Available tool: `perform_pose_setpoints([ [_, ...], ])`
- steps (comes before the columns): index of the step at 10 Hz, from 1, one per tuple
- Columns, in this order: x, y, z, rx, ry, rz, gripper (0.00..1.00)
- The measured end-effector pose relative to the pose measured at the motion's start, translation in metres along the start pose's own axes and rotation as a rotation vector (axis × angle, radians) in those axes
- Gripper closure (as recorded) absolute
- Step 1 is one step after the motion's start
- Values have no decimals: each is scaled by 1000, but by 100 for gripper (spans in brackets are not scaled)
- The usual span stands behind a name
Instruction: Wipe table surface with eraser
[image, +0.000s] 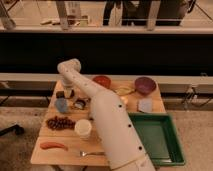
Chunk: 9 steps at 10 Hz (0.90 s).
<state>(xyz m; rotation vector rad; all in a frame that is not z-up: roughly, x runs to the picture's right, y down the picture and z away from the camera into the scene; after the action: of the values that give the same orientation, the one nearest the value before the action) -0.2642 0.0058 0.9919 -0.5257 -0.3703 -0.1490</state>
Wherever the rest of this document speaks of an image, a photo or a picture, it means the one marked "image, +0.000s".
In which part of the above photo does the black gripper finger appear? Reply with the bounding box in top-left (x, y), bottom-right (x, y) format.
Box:
top-left (68, 89), bottom-right (75, 99)
top-left (56, 91), bottom-right (65, 98)

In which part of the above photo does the bunch of red grapes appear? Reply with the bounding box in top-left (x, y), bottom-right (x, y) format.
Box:
top-left (46, 116), bottom-right (75, 130)

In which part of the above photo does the silver fork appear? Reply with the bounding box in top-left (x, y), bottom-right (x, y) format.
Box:
top-left (79, 151), bottom-right (105, 157)

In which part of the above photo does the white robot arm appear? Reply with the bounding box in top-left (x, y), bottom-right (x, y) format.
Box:
top-left (57, 59), bottom-right (156, 171)

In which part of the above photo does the black object on floor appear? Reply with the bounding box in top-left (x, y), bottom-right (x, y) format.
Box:
top-left (0, 124), bottom-right (25, 136)

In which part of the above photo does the white cup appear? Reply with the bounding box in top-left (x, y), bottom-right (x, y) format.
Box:
top-left (74, 119), bottom-right (92, 140)

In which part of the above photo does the purple bowl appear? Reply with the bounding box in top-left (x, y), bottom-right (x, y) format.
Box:
top-left (135, 77), bottom-right (157, 95)

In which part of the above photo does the yellow banana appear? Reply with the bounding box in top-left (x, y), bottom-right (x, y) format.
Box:
top-left (115, 87), bottom-right (134, 96)

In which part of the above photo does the blue cup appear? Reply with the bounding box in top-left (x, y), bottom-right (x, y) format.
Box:
top-left (55, 98), bottom-right (68, 113)

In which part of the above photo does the small dark toy item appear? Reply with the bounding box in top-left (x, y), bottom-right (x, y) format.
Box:
top-left (73, 98), bottom-right (90, 110)

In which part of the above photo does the red bowl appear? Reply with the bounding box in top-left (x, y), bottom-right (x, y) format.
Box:
top-left (93, 75), bottom-right (111, 88)

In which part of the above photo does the wooden table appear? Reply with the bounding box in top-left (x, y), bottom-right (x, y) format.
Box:
top-left (30, 79), bottom-right (167, 168)

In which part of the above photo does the grey blue sponge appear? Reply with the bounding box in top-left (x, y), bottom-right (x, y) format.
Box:
top-left (138, 98), bottom-right (152, 113)

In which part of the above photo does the green plastic tray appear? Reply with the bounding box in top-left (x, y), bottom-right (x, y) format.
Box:
top-left (130, 113), bottom-right (185, 167)

